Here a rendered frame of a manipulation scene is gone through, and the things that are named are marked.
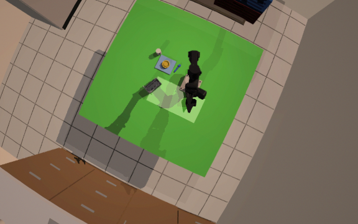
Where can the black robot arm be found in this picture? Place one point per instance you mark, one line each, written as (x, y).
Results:
(194, 72)

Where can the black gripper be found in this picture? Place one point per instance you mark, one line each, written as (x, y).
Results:
(191, 89)

